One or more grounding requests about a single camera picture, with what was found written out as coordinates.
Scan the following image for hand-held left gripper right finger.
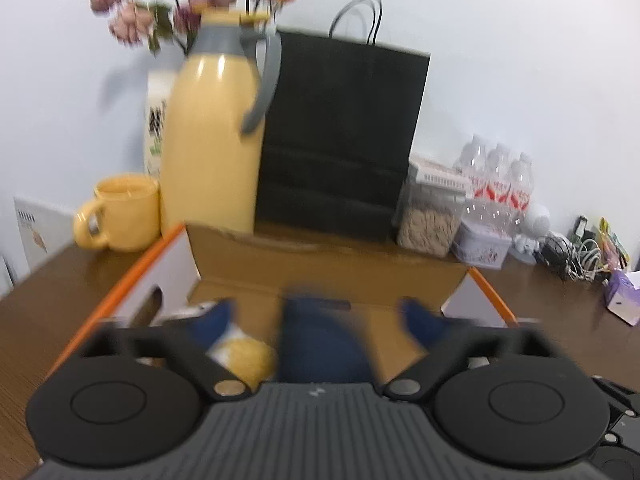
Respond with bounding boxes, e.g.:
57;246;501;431
382;297;566;403

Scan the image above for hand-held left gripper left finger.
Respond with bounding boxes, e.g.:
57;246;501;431
75;299;251;403

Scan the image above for white and yellow plush toy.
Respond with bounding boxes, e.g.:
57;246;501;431
202;322;278;392

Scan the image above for navy zip case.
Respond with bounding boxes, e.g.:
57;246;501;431
275;292;376;385

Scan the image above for orange cardboard box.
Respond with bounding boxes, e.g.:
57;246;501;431
45;222;518;386

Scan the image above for clear seed container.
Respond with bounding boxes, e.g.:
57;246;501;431
397;180;463;258

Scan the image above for white tin box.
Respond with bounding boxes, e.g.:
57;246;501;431
452;217;513;267

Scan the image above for yellow mug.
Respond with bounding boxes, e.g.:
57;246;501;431
73;173;162;252

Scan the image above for purple tissue box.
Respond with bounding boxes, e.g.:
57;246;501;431
604;269;640;327

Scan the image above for white robot speaker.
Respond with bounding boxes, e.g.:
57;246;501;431
515;205;553;265

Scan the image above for yellow thermos jug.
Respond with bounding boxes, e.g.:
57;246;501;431
160;8;283;238

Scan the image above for colourful snack packet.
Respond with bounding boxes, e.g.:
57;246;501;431
597;217;631;271

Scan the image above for black paper bag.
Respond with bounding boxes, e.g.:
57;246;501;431
255;0;432;247

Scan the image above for white milk carton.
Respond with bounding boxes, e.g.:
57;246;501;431
144;71;178;178

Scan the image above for dried pink rose bouquet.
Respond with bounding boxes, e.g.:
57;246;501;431
90;0;301;58

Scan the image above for tangle of cables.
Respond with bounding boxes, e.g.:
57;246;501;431
542;232;610;281

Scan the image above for white wall panel box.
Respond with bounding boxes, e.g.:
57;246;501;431
14;196;76;281

